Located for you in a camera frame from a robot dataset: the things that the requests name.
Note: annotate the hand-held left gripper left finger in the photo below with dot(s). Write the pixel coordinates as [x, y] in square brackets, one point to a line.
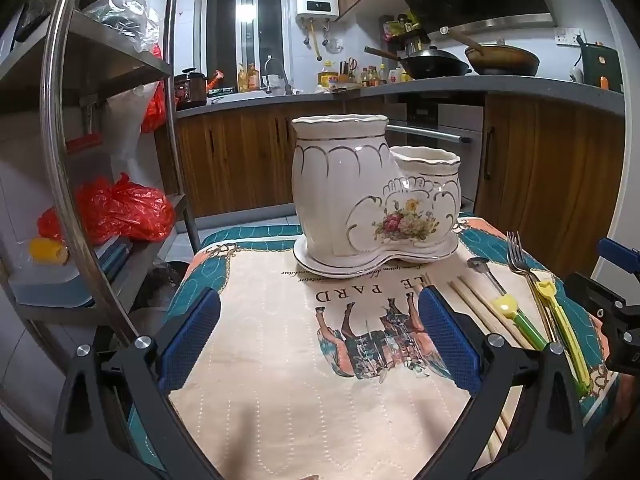
[192, 335]

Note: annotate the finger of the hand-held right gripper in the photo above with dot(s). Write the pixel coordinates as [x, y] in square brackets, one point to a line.
[595, 294]
[617, 251]

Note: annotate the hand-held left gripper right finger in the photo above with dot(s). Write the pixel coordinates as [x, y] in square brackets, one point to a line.
[445, 340]

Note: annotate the wooden chopstick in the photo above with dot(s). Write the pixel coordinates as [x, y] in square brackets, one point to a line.
[492, 305]
[475, 305]

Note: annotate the white floral ceramic utensil holder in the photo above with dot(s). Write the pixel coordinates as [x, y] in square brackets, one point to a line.
[350, 185]

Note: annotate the slim yellow green utensil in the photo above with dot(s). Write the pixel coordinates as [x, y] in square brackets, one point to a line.
[562, 325]

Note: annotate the printed horse tablecloth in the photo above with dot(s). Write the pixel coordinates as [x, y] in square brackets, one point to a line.
[280, 360]

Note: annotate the large red plastic bag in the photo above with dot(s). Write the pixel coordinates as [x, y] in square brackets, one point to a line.
[120, 210]

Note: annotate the clear plastic tray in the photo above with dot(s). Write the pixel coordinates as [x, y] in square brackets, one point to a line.
[50, 285]

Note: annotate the yellow food item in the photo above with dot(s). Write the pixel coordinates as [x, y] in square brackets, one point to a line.
[47, 251]

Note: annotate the white cup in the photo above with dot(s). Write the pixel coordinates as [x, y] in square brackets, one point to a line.
[576, 75]

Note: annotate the wooden lower cabinets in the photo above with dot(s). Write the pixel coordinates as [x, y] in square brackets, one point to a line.
[240, 160]

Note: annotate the dark green appliance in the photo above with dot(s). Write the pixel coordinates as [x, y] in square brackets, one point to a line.
[600, 62]

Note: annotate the hanging white plastic bag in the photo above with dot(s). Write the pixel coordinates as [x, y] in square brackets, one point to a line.
[125, 130]

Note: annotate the built-in oven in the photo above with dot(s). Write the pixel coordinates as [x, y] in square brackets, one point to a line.
[435, 120]

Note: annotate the brown frying pan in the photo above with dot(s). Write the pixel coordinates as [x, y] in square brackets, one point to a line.
[505, 61]

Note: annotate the grey kitchen countertop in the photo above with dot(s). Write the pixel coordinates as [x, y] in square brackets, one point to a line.
[450, 89]

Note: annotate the hanging red plastic bag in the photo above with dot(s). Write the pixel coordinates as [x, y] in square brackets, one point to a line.
[152, 105]

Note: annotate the dark rice cooker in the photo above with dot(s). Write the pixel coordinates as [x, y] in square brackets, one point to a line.
[189, 89]

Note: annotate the black wok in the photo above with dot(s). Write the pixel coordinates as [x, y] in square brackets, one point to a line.
[435, 65]

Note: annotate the yellow oil bottles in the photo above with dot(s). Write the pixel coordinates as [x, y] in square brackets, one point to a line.
[247, 79]

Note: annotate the stainless steel storage rack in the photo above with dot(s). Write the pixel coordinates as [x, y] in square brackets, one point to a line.
[54, 110]

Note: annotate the row of condiment bottles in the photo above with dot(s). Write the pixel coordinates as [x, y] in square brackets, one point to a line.
[375, 76]

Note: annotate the chrome kitchen faucet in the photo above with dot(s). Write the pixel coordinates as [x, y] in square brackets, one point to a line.
[275, 72]

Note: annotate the yellow lidded container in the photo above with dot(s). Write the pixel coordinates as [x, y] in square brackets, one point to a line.
[327, 77]

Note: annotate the kitchen window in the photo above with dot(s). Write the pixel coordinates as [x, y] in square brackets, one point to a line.
[225, 25]

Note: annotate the clear plastic bag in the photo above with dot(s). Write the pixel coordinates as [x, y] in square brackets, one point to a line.
[125, 15]

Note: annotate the white wall socket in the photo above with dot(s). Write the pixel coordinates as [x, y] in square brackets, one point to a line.
[567, 36]

